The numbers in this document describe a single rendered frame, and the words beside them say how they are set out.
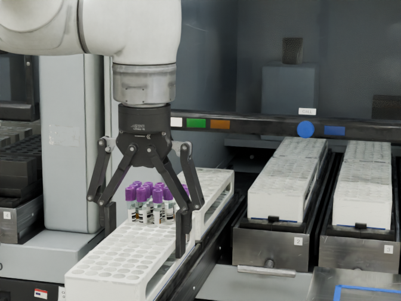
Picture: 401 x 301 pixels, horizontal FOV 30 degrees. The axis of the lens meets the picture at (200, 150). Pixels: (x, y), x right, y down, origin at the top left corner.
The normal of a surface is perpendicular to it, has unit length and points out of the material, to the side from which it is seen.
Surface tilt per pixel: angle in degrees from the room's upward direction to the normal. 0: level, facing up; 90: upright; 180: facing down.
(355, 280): 0
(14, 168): 90
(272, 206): 90
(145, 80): 90
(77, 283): 90
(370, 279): 0
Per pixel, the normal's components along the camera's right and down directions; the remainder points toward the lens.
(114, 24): -0.23, 0.24
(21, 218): 0.97, 0.06
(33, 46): -0.09, 0.93
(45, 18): 0.29, 0.28
